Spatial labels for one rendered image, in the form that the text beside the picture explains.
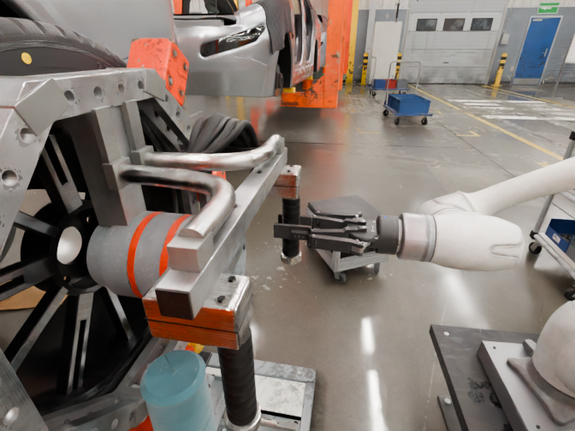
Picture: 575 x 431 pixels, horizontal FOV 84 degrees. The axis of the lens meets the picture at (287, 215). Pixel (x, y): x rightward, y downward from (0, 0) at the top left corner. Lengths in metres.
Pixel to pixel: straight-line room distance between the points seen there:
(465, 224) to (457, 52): 13.54
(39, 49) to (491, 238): 0.71
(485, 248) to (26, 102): 0.65
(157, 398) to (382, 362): 1.12
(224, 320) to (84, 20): 0.89
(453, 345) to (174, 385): 0.93
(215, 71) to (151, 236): 2.56
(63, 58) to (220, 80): 2.49
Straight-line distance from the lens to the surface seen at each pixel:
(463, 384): 1.14
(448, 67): 14.08
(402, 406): 1.41
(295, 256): 0.67
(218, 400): 1.18
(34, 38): 0.54
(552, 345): 1.03
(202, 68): 3.00
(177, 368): 0.53
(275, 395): 1.28
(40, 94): 0.41
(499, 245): 0.65
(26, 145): 0.40
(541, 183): 0.80
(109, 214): 0.53
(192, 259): 0.28
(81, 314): 0.65
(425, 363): 1.55
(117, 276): 0.53
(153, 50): 0.64
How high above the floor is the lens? 1.15
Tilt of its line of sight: 27 degrees down
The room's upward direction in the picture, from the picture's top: straight up
